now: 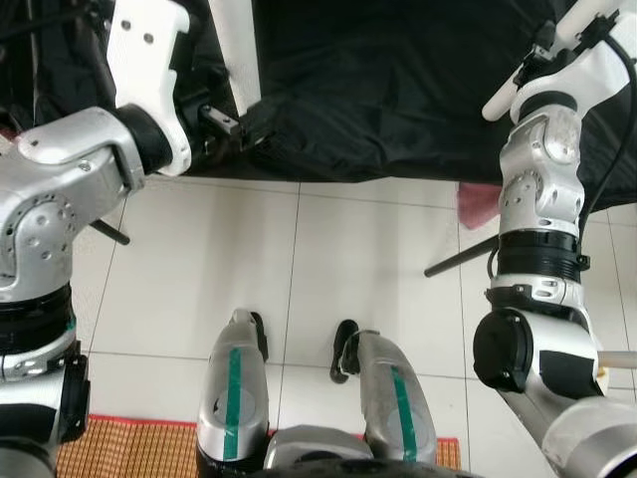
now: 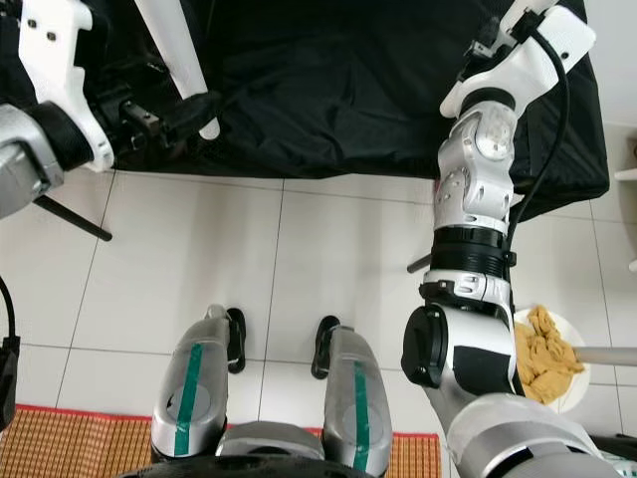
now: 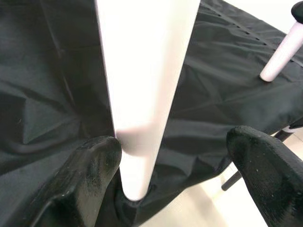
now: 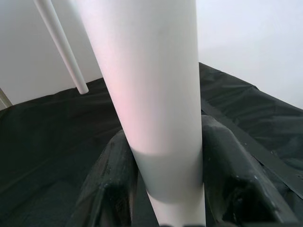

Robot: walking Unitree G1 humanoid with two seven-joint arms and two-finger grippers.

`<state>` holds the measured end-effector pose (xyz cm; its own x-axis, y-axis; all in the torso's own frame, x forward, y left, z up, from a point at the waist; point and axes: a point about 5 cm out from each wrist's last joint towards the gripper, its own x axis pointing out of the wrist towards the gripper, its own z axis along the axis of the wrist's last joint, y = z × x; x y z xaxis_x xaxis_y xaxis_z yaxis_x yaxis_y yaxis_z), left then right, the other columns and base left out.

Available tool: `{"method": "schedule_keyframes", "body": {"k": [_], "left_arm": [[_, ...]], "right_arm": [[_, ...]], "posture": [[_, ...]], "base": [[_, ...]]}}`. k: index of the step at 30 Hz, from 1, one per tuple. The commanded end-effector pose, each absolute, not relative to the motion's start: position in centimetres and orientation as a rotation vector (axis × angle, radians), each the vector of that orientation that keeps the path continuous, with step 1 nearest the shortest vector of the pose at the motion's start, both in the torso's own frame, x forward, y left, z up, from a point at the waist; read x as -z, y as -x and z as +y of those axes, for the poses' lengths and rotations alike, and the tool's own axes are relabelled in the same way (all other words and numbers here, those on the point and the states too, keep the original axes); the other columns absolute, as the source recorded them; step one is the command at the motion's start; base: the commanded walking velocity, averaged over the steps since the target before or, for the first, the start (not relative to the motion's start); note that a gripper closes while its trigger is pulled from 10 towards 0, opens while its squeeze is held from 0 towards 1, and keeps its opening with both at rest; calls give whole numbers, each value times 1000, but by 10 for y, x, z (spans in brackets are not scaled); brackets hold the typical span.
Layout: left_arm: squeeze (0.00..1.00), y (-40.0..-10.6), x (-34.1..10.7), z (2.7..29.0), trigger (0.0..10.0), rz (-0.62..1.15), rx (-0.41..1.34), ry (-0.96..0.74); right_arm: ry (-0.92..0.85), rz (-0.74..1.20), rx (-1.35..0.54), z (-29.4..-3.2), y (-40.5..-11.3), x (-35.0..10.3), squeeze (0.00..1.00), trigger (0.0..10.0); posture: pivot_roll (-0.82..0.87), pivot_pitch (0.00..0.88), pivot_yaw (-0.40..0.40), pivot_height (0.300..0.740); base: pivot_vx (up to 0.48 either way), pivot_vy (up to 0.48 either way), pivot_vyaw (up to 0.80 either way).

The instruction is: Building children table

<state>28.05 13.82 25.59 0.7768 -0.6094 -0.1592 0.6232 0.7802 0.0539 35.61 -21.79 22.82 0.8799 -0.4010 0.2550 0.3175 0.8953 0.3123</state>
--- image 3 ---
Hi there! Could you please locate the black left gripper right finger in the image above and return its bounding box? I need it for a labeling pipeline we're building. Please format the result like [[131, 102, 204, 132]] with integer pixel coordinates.
[[226, 125, 303, 227]]

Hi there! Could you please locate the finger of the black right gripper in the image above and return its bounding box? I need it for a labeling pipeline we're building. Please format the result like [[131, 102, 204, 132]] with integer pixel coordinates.
[[290, 1, 303, 25]]

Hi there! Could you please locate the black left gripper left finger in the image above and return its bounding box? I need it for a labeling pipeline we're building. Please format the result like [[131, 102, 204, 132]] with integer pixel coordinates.
[[30, 135, 123, 227]]

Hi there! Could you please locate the white plastic table leg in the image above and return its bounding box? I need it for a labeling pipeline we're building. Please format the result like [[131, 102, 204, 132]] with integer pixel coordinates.
[[258, 20, 303, 82], [93, 0, 201, 202]]

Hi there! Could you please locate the black cloth table cover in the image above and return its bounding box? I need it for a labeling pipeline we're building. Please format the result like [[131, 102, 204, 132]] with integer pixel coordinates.
[[0, 0, 303, 227]]

